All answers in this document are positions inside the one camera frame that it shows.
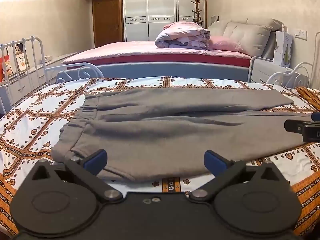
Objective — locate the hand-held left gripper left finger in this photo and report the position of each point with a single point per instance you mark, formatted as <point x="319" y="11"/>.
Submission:
<point x="96" y="161"/>

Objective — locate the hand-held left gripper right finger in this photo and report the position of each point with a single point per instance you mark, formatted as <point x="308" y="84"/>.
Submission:
<point x="213" y="163"/>

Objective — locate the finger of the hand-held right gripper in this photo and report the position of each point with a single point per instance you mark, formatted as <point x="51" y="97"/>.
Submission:
<point x="293" y="126"/>
<point x="316" y="117"/>

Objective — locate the grey pants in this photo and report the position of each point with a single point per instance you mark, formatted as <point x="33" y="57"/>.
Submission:
<point x="155" y="130"/>

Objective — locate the orange patterned pillow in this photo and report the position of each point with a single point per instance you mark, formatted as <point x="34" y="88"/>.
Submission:
<point x="310" y="96"/>

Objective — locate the white bedside cabinet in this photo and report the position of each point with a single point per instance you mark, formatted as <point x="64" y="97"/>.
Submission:
<point x="262" y="71"/>

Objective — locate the heart patterned bedsheet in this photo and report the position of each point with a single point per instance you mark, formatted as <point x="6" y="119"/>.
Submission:
<point x="30" y="127"/>

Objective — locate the white box with pear print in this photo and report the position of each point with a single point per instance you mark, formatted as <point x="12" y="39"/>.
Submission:
<point x="283" y="47"/>

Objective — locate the beige padded headboard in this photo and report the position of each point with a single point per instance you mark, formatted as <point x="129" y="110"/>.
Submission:
<point x="250" y="33"/>

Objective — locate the white low dresser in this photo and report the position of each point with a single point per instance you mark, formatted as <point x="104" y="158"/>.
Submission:
<point x="57" y="63"/>

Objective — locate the pink pillow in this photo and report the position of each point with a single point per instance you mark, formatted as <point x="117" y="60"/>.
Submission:
<point x="223" y="43"/>

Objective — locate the pink sheeted bed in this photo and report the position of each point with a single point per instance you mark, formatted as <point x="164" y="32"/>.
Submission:
<point x="140" y="51"/>

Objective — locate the framed picture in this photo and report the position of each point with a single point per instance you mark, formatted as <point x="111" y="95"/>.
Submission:
<point x="22" y="58"/>

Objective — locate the red box with plush toy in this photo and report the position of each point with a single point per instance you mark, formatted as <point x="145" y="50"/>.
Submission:
<point x="6" y="68"/>

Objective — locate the folded pink quilt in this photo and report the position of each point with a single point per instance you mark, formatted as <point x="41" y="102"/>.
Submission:
<point x="182" y="36"/>

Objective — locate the wooden door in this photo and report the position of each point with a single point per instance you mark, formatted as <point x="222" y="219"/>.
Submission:
<point x="107" y="20"/>

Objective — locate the wooden coat rack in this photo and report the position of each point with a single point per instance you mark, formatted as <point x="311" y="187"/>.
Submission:
<point x="197" y="8"/>

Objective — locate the white wardrobe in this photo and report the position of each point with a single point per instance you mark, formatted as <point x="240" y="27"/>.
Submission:
<point x="160" y="12"/>

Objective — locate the wall light switch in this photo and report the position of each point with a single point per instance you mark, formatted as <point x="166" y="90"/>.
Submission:
<point x="300" y="33"/>

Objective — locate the white metal bed frame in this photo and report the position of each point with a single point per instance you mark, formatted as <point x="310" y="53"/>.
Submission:
<point x="32" y="50"/>

